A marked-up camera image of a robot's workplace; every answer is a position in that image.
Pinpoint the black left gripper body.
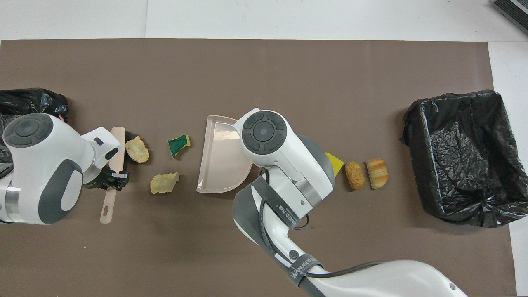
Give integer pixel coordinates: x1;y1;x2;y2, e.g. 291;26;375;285
85;170;110;190

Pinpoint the beige hand brush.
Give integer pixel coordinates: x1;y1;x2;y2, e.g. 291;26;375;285
100;126;132;224

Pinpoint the small green yellow sponge piece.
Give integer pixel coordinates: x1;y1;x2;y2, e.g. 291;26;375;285
168;134;191;158

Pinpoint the beige plastic dustpan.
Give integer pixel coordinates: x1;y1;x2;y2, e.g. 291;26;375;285
196;115;254;193

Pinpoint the notched yellow green sponge piece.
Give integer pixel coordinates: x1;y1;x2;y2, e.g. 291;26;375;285
325;152;344;178

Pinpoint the brown fried bread piece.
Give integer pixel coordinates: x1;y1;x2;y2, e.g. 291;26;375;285
345;161;366;190

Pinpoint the striped bread roll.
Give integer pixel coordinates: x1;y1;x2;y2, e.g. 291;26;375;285
366;158;389;190

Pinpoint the bin with black bag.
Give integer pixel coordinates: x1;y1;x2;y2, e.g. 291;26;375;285
399;89;528;228
0;88;69;165

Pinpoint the brown table mat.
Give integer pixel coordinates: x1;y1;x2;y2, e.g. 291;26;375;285
0;39;518;297

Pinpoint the grey ribbed device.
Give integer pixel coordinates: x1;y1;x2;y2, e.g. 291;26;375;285
491;0;528;35

